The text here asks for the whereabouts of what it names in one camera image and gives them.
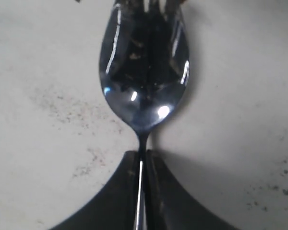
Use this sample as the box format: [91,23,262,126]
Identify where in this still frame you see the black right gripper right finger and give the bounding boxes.
[145,150,235,230]

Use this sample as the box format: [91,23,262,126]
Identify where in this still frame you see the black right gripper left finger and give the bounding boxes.
[53,151,139,230]

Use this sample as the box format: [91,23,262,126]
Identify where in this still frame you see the metal fork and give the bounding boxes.
[99,0,190,230]

